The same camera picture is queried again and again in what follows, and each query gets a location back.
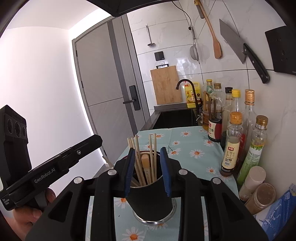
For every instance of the black utensil holder cup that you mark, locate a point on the black utensil holder cup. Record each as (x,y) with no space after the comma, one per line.
(150,203)

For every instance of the cleaver knife black handle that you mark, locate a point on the cleaver knife black handle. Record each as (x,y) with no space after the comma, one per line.
(242,50)

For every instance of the soy sauce bottle red label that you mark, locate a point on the soy sauce bottle red label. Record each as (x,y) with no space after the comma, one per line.
(215,113)

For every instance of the black kitchen faucet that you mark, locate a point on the black kitchen faucet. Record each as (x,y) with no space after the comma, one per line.
(198,112)

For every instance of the black sink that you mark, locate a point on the black sink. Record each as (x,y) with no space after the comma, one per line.
(172,116)

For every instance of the clear bottle yellow cap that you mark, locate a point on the clear bottle yellow cap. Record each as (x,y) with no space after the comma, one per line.
(235,104)

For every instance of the hanging metal ladle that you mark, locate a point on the hanging metal ladle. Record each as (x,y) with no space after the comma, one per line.
(151,43)

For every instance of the black wall socket panel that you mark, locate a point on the black wall socket panel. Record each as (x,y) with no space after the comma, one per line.
(281,43)

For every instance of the clear bottle gold cap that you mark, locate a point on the clear bottle gold cap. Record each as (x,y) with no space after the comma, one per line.
(249,117)

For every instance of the white blue salt bag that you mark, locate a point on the white blue salt bag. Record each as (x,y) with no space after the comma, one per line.
(273,218)

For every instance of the small black wall switch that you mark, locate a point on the small black wall switch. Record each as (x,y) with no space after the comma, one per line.
(159,56)

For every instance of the white lid spice jar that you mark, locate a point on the white lid spice jar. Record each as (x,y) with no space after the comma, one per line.
(255,177)

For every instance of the metal mesh strainer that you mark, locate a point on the metal mesh strainer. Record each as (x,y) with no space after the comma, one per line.
(193,50)

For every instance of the dark vinegar bottle cream label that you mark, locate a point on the dark vinegar bottle cream label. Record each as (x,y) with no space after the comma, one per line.
(231,151)

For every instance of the range hood black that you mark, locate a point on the range hood black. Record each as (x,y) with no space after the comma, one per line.
(120,7)

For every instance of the person's left hand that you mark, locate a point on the person's left hand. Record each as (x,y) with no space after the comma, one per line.
(23,220)

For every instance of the black cap bottle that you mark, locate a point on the black cap bottle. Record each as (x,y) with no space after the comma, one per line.
(227,106)

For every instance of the daisy-patterned blue tablecloth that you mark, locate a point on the daisy-patterned blue tablecloth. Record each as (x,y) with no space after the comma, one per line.
(196,153)

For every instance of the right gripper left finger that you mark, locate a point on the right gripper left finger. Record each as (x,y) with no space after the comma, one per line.
(125,168)

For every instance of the yellow oil jug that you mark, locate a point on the yellow oil jug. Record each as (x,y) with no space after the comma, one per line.
(190,99)

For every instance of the wooden flat spatula handle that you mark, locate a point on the wooden flat spatula handle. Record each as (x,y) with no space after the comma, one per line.
(146,167)

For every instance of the white ceramic spoon green print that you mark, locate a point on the white ceramic spoon green print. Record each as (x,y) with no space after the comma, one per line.
(135,182)

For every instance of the glass oil bottle handle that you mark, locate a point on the glass oil bottle handle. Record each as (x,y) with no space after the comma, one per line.
(207,90)

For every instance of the green label bottle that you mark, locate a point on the green label bottle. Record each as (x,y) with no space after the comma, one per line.
(258,140)

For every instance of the grey door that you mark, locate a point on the grey door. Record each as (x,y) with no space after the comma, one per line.
(106,65)

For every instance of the black door handle lock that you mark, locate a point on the black door handle lock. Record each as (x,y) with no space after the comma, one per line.
(134,96)

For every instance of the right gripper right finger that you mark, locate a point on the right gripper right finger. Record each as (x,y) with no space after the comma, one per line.
(170,169)

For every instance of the wooden spatula on wall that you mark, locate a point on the wooden spatula on wall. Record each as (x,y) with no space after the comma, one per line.
(216,44)

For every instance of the bamboo cutting board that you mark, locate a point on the bamboo cutting board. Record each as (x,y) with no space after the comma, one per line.
(165,81)

